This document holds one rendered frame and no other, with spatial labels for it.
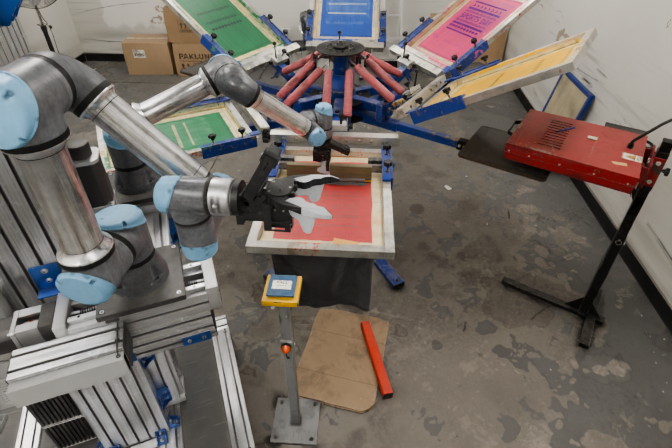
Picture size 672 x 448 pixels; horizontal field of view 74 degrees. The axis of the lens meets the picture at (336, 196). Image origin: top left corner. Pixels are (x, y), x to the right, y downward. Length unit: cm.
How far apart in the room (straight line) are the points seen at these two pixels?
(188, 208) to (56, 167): 25
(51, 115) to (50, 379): 69
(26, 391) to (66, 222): 50
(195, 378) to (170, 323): 100
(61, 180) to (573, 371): 256
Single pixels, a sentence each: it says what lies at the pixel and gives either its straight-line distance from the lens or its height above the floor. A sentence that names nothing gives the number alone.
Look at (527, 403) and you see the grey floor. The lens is 266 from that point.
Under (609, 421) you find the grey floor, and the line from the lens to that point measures 278.
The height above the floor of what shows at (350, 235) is 95.
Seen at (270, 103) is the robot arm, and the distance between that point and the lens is 168.
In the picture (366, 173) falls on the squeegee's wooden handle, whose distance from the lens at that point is 210.
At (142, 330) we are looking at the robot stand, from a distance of 143.
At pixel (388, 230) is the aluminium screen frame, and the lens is 182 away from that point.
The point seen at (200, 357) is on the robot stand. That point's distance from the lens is 245.
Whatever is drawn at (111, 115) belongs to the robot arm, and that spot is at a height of 177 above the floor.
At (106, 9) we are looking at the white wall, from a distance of 705.
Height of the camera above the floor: 217
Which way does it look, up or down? 36 degrees down
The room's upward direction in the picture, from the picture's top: straight up
